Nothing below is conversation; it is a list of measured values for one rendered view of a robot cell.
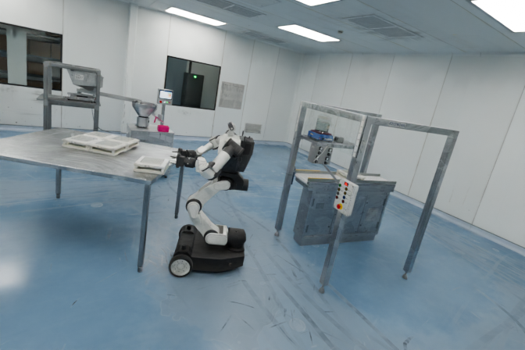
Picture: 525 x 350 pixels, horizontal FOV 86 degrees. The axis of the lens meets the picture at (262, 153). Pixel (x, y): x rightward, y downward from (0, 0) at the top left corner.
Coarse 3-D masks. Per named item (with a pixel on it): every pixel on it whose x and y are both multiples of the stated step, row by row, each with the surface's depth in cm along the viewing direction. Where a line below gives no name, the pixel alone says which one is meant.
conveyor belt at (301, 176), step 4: (296, 176) 323; (300, 176) 318; (304, 176) 319; (308, 176) 322; (312, 176) 325; (316, 176) 328; (320, 176) 331; (324, 176) 334; (328, 176) 337; (336, 176) 344; (364, 176) 369; (304, 180) 308; (388, 180) 368; (308, 184) 306
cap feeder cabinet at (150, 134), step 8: (128, 128) 441; (136, 128) 429; (144, 128) 439; (152, 128) 450; (128, 136) 438; (136, 136) 419; (144, 136) 424; (152, 136) 431; (160, 136) 437; (168, 136) 443; (160, 144) 440; (168, 144) 446
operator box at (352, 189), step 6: (342, 180) 233; (348, 180) 232; (342, 186) 232; (348, 186) 226; (354, 186) 221; (342, 192) 232; (348, 192) 225; (354, 192) 223; (342, 198) 231; (348, 198) 225; (354, 198) 225; (336, 204) 238; (342, 204) 231; (348, 204) 224; (342, 210) 230; (348, 210) 226
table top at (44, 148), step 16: (64, 128) 324; (0, 144) 240; (16, 144) 247; (32, 144) 254; (48, 144) 262; (144, 144) 320; (16, 160) 219; (32, 160) 219; (48, 160) 225; (64, 160) 231; (80, 160) 237; (96, 160) 244; (112, 160) 251; (128, 160) 258; (176, 160) 283; (112, 176) 221; (128, 176) 223; (144, 176) 229; (160, 176) 242
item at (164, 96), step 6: (162, 90) 455; (168, 90) 460; (162, 96) 458; (168, 96) 462; (156, 102) 463; (162, 102) 461; (168, 102) 465; (162, 108) 467; (162, 114) 470; (162, 120) 473
